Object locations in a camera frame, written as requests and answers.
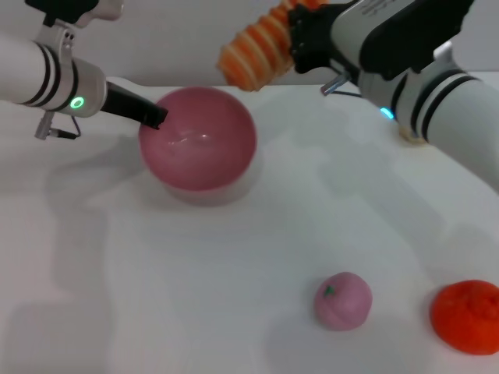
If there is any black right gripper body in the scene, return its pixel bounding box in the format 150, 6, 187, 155
294, 2, 354, 76

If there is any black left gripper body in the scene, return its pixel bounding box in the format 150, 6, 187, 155
101, 79, 157, 126

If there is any orange striped bread roll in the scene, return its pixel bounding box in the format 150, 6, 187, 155
217, 0, 333, 93

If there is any pink plastic bowl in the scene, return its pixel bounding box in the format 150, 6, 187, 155
138, 86, 259, 192

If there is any beige bun toy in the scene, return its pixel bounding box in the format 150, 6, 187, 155
398, 125, 428, 150

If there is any pink peach toy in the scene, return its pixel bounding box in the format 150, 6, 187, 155
314, 271, 373, 332

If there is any orange tangerine toy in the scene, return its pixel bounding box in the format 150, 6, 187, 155
430, 279, 499, 356

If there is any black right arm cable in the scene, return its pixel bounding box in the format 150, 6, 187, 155
320, 72, 366, 99

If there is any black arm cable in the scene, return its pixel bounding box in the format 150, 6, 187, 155
320, 72, 366, 99
34, 112, 83, 140

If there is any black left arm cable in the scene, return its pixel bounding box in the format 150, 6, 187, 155
34, 112, 83, 140

